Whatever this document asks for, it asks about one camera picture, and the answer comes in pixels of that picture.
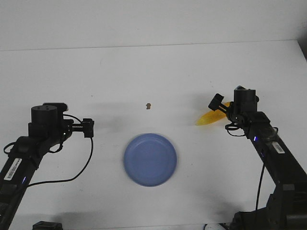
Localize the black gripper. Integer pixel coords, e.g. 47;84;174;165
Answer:
72;118;94;138
208;93;233;113

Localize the yellow toy corn cob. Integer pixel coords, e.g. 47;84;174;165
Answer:
195;109;226;126

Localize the blue round plate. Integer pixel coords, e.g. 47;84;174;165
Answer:
123;133;177;187

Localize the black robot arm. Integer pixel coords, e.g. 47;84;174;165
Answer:
0;103;94;230
208;86;307;230

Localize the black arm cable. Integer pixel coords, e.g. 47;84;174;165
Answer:
28;114;94;186
254;162;266;211

